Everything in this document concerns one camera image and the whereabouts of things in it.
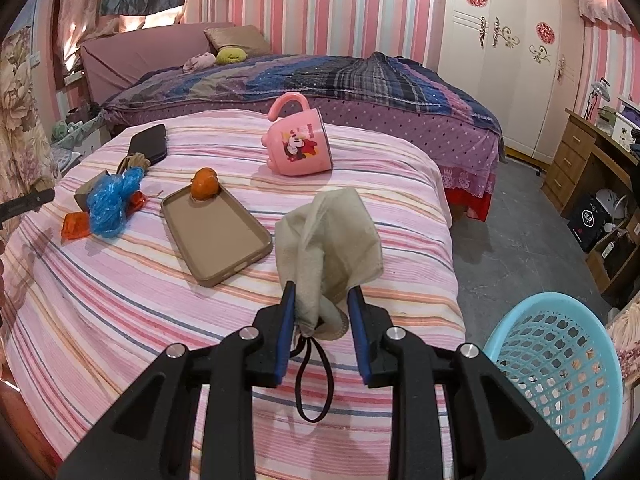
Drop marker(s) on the yellow plush toy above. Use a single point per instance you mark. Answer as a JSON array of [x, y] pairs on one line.
[[231, 55]]

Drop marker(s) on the beige sock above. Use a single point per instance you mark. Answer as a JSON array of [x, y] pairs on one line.
[[325, 240]]

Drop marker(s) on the white wardrobe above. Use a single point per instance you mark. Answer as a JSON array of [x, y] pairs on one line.
[[510, 90]]

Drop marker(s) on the light blue plastic basket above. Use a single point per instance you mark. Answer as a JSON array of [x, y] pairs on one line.
[[550, 360]]

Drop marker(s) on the brown phone case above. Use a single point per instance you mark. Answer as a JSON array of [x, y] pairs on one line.
[[215, 235]]

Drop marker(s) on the black cardboard box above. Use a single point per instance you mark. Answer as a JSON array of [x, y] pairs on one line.
[[590, 222]]

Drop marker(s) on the black elastic loop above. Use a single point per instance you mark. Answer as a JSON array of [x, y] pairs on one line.
[[330, 380]]

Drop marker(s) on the purple dotted bed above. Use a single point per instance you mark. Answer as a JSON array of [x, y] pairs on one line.
[[425, 135]]

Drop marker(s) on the beige pillow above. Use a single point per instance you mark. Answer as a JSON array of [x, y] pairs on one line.
[[237, 40]]

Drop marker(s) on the purple headboard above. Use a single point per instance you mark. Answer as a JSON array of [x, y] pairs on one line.
[[130, 55]]

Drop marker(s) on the floral curtain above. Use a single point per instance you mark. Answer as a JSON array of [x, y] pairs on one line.
[[22, 110], [627, 345]]

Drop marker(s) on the black phone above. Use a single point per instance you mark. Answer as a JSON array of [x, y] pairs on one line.
[[147, 142]]

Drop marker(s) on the blue plastic bag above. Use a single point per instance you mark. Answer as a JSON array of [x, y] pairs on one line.
[[107, 205]]

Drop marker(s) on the pink cloth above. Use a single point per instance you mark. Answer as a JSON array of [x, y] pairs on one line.
[[199, 62]]

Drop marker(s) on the striped patchwork bedspread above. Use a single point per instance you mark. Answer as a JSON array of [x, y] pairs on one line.
[[325, 75]]

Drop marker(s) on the pink striped blanket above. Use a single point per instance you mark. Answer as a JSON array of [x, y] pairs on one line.
[[125, 335]]

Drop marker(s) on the orange plastic wrapper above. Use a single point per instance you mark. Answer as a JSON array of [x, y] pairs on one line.
[[76, 225], [136, 204]]

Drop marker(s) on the wooden desk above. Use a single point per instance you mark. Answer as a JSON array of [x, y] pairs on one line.
[[570, 160]]

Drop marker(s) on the pink cartoon cup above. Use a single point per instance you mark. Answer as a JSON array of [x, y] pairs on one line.
[[300, 145]]

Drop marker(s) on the white storage box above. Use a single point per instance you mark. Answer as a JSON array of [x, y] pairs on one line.
[[627, 127]]

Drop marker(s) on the white fan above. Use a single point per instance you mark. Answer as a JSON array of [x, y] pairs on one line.
[[610, 202]]

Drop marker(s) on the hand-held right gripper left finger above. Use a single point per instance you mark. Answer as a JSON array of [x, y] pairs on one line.
[[282, 340]]

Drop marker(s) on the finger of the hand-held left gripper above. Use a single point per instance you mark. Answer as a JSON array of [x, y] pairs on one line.
[[25, 205]]

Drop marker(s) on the orange fruit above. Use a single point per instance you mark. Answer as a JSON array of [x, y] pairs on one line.
[[205, 185]]

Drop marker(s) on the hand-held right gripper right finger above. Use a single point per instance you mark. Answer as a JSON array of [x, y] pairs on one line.
[[361, 345]]

